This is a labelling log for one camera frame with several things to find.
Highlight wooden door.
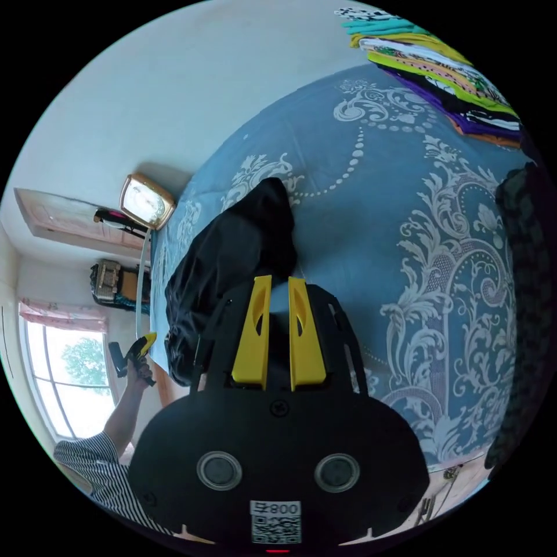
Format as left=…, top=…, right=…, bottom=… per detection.
left=14, top=187, right=151, bottom=252

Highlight person's left hand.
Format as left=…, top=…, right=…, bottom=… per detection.
left=126, top=359, right=154, bottom=389

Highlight shelf with bags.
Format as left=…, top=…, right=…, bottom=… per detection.
left=90, top=258, right=152, bottom=306

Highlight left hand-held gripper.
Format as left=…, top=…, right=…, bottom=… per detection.
left=124, top=332, right=158, bottom=388

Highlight pink curtain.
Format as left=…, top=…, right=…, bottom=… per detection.
left=19, top=297, right=108, bottom=334

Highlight pile of clothes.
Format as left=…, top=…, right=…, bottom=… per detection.
left=334, top=6, right=524, bottom=150

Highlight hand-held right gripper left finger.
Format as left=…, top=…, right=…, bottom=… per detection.
left=231, top=274, right=273, bottom=391

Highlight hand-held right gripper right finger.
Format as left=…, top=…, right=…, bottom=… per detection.
left=288, top=277, right=327, bottom=392

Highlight window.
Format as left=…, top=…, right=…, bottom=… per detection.
left=22, top=321, right=119, bottom=439

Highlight person's left forearm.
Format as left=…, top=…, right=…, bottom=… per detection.
left=103, top=379, right=149, bottom=455

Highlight dark checked garment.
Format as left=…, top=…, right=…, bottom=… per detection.
left=483, top=161, right=550, bottom=472

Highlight bed with blue printed sheet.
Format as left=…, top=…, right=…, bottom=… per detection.
left=147, top=63, right=530, bottom=523

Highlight black pants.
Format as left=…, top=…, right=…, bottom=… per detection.
left=164, top=176, right=302, bottom=388

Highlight gold-framed clock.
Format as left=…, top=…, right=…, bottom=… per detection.
left=119, top=172, right=178, bottom=231

